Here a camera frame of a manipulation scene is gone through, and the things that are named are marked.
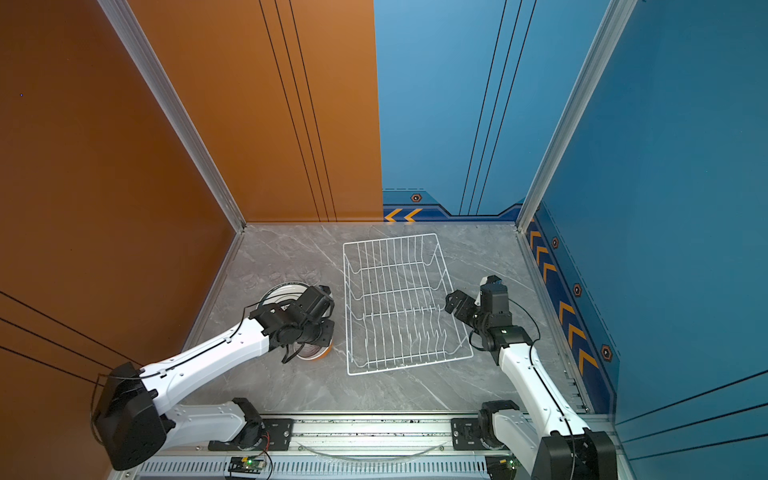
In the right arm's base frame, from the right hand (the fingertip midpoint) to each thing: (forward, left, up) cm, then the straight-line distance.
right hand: (455, 303), depth 85 cm
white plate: (-6, +43, +15) cm, 46 cm away
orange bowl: (-11, +36, -7) cm, 38 cm away
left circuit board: (-37, +53, -12) cm, 65 cm away
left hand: (-7, +35, -2) cm, 36 cm away
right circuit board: (-37, -8, -14) cm, 40 cm away
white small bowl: (-13, +40, -2) cm, 42 cm away
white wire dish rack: (+8, +17, -8) cm, 21 cm away
